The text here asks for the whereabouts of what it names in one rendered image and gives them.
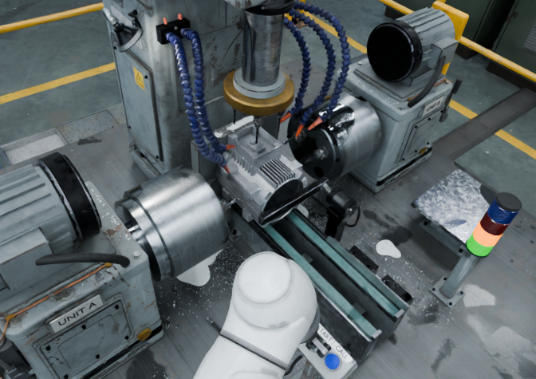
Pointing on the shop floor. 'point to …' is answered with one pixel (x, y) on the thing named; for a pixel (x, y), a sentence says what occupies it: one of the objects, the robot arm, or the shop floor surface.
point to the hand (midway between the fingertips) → (313, 339)
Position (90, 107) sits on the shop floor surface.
